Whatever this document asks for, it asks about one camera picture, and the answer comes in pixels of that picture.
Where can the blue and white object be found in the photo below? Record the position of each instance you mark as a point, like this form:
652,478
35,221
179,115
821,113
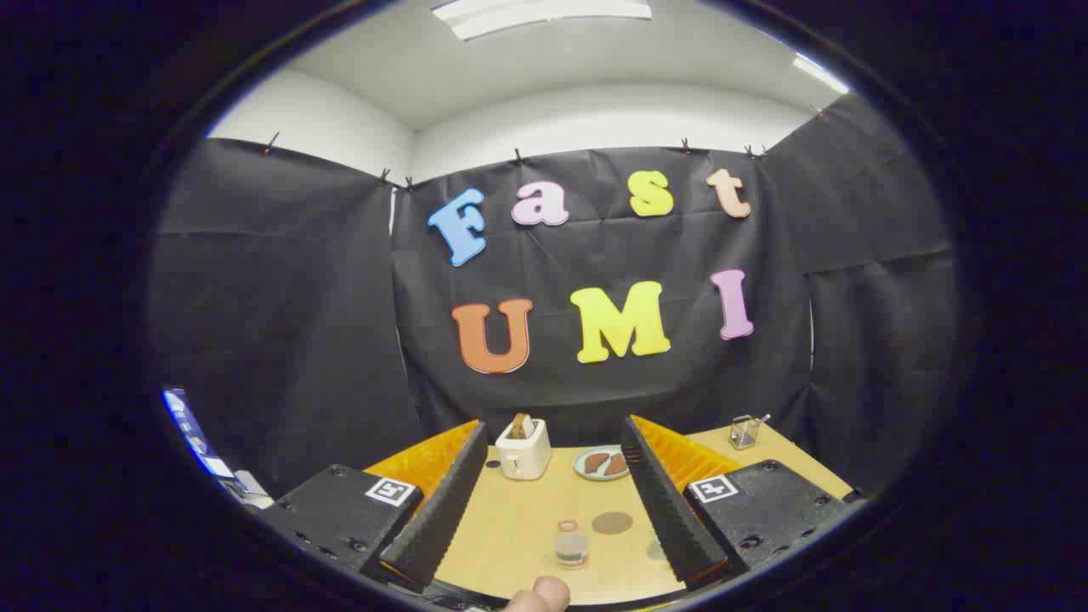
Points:
191,433

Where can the brown meat slice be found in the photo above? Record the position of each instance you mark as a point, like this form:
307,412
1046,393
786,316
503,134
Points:
616,465
597,461

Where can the bread slice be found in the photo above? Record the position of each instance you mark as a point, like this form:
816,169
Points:
521,426

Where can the clear plastic juice bottle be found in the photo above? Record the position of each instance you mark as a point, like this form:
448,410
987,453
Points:
571,548

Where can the white toaster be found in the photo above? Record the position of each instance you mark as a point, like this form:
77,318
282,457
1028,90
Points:
524,459

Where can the wooden table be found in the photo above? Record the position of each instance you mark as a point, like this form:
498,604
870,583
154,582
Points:
518,527

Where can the pale green plate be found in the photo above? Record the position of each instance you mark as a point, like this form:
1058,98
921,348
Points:
582,463

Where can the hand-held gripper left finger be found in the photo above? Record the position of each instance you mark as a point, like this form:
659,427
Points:
442,510

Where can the brown round coaster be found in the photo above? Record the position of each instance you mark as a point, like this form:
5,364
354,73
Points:
612,523

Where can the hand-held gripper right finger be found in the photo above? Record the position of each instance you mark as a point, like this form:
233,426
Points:
663,510

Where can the large ceiling light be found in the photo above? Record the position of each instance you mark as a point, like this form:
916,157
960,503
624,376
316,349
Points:
544,15

